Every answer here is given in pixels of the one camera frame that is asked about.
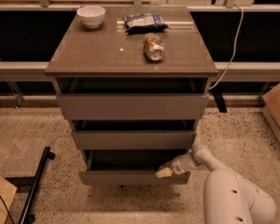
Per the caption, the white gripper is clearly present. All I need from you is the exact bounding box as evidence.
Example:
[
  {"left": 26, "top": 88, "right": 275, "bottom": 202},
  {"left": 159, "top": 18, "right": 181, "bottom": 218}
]
[{"left": 155, "top": 153, "right": 197, "bottom": 178}]

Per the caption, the grey bottom drawer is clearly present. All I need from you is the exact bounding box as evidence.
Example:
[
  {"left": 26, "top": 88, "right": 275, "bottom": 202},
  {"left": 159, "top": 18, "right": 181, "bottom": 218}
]
[{"left": 79, "top": 149, "right": 190, "bottom": 186}]

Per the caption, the grey drawer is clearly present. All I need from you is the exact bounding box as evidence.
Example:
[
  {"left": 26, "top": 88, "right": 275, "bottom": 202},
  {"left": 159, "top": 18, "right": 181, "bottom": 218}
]
[
  {"left": 55, "top": 77, "right": 210, "bottom": 121},
  {"left": 72, "top": 120, "right": 196, "bottom": 150},
  {"left": 79, "top": 149, "right": 190, "bottom": 186}
]

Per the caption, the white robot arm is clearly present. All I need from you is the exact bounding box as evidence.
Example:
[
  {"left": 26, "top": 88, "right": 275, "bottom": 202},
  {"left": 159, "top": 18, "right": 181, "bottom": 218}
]
[{"left": 155, "top": 145, "right": 276, "bottom": 224}]

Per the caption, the grey middle drawer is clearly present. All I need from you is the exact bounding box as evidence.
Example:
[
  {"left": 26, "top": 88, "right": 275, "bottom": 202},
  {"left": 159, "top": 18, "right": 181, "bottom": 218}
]
[{"left": 72, "top": 120, "right": 196, "bottom": 150}]

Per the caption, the grey drawer cabinet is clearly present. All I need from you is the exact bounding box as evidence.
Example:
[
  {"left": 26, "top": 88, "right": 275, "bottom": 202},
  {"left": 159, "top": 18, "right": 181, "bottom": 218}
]
[{"left": 44, "top": 5, "right": 219, "bottom": 161}]

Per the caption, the grey top drawer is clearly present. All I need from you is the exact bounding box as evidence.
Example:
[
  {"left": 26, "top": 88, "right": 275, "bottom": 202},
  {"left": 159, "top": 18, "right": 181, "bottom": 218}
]
[{"left": 55, "top": 77, "right": 210, "bottom": 121}]

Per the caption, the cardboard box right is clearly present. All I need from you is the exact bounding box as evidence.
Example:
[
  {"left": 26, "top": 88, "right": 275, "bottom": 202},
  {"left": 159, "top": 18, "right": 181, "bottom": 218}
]
[{"left": 262, "top": 83, "right": 280, "bottom": 143}]

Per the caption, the cardboard box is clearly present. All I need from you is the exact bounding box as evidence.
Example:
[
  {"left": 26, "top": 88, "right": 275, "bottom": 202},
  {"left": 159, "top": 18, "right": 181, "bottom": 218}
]
[
  {"left": 262, "top": 83, "right": 280, "bottom": 143},
  {"left": 0, "top": 175, "right": 17, "bottom": 224}
]

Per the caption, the black metal stand leg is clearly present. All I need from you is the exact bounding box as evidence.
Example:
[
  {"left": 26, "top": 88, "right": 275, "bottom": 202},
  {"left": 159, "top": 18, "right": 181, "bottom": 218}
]
[{"left": 7, "top": 147, "right": 55, "bottom": 224}]

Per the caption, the blue white snack bag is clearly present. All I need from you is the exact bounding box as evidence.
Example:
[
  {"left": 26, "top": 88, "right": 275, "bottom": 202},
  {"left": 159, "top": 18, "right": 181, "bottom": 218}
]
[{"left": 122, "top": 12, "right": 169, "bottom": 33}]

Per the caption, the cardboard box left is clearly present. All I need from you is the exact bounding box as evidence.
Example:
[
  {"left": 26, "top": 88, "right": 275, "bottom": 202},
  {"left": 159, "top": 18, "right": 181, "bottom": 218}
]
[{"left": 0, "top": 175, "right": 17, "bottom": 224}]

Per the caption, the white ceramic bowl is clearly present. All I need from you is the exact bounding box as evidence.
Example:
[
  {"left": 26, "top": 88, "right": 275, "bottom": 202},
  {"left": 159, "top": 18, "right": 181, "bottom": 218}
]
[{"left": 77, "top": 6, "right": 105, "bottom": 29}]

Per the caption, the black thin cable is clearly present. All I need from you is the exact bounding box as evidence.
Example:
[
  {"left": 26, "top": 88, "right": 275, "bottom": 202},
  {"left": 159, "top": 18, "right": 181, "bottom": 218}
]
[{"left": 0, "top": 182, "right": 17, "bottom": 224}]

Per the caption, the white cable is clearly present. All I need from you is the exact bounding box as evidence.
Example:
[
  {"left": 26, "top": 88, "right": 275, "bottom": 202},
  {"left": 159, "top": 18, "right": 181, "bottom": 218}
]
[{"left": 209, "top": 4, "right": 245, "bottom": 91}]

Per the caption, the grey metal rail frame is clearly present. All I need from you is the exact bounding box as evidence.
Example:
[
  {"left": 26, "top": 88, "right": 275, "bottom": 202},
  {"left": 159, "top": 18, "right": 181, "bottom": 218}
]
[{"left": 0, "top": 0, "right": 280, "bottom": 83}]

